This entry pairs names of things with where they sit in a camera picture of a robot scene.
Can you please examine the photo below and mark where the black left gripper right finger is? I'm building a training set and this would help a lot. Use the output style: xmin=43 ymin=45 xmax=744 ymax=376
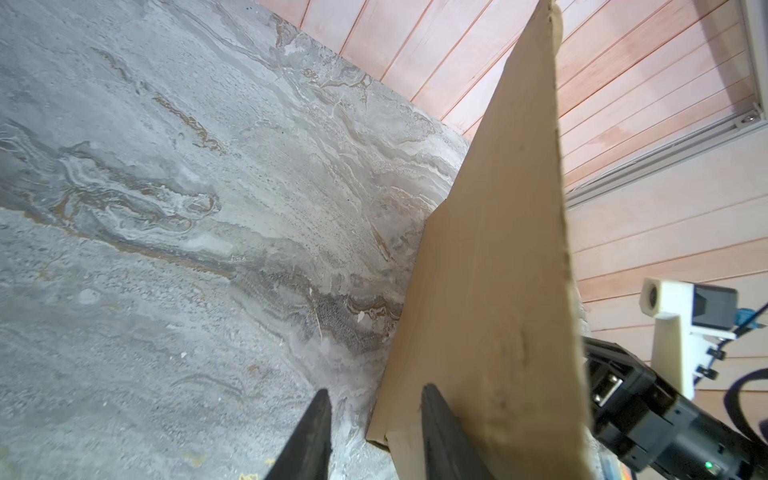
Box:
xmin=421 ymin=384 xmax=493 ymax=480

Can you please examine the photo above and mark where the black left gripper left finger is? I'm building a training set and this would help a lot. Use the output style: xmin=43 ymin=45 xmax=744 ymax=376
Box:
xmin=266 ymin=389 xmax=332 ymax=480

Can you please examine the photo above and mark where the brown cardboard box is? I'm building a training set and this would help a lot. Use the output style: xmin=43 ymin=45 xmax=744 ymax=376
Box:
xmin=366 ymin=1 xmax=592 ymax=479

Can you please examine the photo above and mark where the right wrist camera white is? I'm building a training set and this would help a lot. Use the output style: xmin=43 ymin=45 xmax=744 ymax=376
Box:
xmin=639 ymin=278 xmax=767 ymax=400

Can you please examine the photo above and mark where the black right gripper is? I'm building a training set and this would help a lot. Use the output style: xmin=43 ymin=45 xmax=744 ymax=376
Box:
xmin=584 ymin=337 xmax=767 ymax=479

